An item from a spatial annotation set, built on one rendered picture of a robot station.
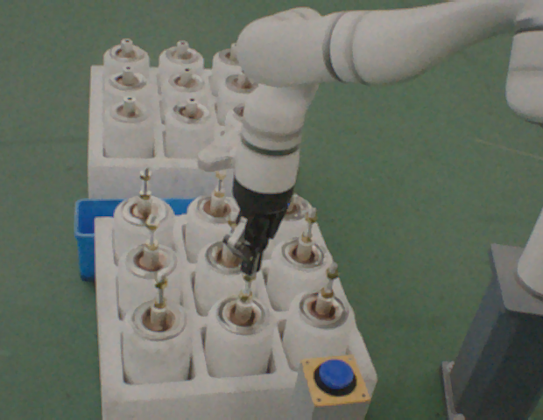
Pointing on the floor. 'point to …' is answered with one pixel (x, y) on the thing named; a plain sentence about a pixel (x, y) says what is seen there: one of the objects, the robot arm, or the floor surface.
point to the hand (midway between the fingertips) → (251, 261)
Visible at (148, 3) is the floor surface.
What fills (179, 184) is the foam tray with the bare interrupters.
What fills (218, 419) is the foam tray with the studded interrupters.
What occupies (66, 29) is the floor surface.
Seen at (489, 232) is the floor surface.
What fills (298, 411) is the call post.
